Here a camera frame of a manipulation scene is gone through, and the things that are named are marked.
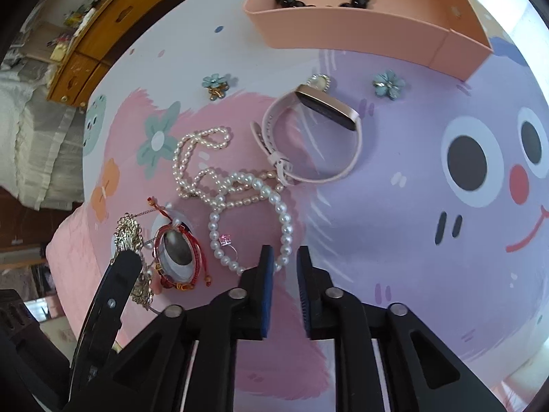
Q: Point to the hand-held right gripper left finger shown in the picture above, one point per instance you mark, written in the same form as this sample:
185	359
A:
266	292

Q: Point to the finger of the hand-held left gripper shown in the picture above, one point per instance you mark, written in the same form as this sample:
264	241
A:
116	283

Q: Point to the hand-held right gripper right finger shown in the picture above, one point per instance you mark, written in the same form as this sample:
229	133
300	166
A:
304	292

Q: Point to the gold pearl ornament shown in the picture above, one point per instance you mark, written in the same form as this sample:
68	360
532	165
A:
126	231

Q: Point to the pink smartwatch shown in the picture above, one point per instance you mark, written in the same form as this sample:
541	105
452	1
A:
326	107

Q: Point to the blue flower earring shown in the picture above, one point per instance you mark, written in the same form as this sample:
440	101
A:
213	80
388	83

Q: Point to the pink jewelry box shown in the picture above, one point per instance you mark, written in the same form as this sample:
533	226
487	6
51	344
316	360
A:
343	34

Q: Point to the pink blanket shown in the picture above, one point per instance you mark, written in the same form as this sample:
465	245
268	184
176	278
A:
73	257

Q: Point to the cartoon printed tablecloth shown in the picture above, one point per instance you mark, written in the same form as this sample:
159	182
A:
407	244

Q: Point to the white lace furniture cover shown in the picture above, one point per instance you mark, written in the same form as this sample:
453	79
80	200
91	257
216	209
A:
34	146

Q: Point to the wooden desk with drawers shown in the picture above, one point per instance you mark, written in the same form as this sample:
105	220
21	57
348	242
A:
111	30

